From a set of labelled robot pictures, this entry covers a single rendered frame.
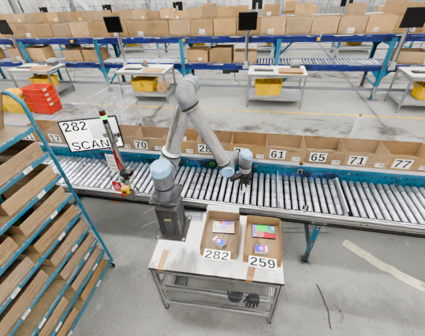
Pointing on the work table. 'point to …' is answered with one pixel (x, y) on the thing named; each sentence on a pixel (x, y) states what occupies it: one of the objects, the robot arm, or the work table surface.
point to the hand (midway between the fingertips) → (239, 189)
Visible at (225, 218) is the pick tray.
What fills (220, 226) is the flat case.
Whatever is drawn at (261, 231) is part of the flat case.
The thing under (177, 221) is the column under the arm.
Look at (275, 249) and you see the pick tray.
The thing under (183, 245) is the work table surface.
